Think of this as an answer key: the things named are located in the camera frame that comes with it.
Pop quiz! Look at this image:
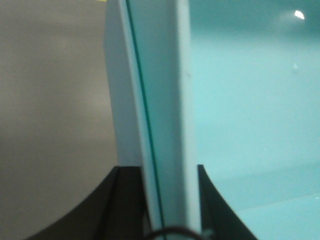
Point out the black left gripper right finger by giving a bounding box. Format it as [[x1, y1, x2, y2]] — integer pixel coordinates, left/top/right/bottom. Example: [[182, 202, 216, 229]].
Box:
[[197, 164, 256, 240]]

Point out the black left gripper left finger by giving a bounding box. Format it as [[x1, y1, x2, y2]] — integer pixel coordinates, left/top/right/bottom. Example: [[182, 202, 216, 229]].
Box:
[[30, 166, 150, 240]]

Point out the light blue plastic bin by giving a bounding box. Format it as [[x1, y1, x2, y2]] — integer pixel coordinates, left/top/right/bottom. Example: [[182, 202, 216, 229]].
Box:
[[104, 0, 320, 240]]

